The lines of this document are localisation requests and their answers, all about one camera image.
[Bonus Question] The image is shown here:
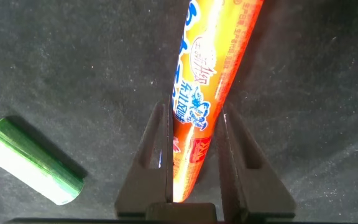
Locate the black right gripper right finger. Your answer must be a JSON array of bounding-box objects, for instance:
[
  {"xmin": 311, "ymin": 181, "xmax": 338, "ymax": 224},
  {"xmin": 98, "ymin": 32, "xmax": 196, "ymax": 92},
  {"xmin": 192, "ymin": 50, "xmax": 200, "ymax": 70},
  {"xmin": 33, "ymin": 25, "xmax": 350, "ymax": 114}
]
[{"xmin": 215, "ymin": 102, "xmax": 297, "ymax": 222}]

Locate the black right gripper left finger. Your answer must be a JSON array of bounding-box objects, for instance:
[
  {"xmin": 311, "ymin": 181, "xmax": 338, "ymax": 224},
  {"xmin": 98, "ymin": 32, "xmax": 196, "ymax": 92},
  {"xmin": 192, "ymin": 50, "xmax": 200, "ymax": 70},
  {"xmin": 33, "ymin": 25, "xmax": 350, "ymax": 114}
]
[{"xmin": 114, "ymin": 93, "xmax": 175, "ymax": 218}]

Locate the orange sausage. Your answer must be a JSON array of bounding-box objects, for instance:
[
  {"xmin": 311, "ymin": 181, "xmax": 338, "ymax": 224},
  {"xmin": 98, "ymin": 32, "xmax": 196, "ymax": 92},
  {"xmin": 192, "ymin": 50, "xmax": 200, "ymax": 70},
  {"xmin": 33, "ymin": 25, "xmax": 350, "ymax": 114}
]
[{"xmin": 158, "ymin": 0, "xmax": 264, "ymax": 203}]

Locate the green chewing gum pack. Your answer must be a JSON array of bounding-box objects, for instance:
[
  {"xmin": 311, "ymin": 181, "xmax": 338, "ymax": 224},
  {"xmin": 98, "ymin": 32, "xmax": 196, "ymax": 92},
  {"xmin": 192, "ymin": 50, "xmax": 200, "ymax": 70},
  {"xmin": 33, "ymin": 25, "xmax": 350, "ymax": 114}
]
[{"xmin": 0, "ymin": 117, "xmax": 85, "ymax": 206}]

